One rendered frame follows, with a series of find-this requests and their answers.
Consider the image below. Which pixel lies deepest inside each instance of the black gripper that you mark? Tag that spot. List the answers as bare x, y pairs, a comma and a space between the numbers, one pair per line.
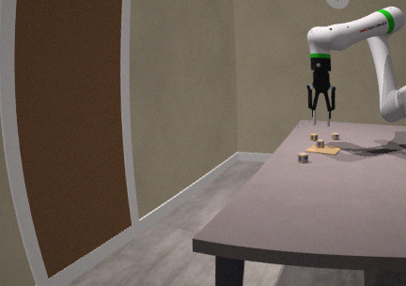
321, 83

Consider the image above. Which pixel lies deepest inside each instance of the tan flat mat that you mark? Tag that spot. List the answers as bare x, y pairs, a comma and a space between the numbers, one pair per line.
324, 150

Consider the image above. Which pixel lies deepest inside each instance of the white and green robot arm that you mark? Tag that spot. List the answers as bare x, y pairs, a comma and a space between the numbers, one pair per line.
374, 28

